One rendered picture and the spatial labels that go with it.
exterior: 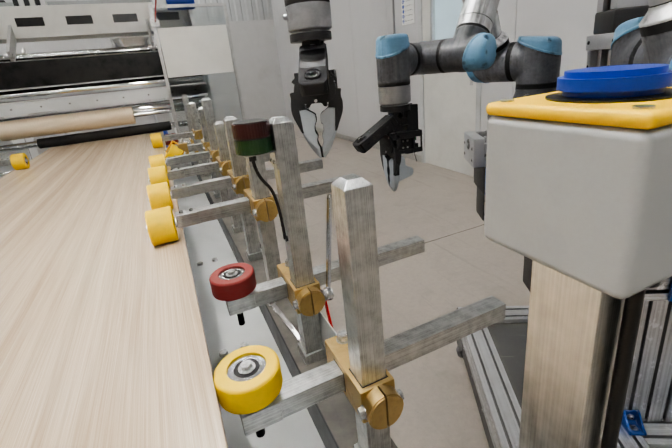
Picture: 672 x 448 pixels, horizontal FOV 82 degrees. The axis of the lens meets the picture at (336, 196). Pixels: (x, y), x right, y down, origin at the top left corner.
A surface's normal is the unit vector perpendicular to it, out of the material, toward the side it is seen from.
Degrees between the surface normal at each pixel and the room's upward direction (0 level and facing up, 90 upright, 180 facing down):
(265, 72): 90
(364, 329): 90
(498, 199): 90
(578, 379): 90
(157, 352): 0
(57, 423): 0
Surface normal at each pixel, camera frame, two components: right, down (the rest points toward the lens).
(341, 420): -0.10, -0.94
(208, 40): 0.41, 0.25
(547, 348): -0.91, 0.22
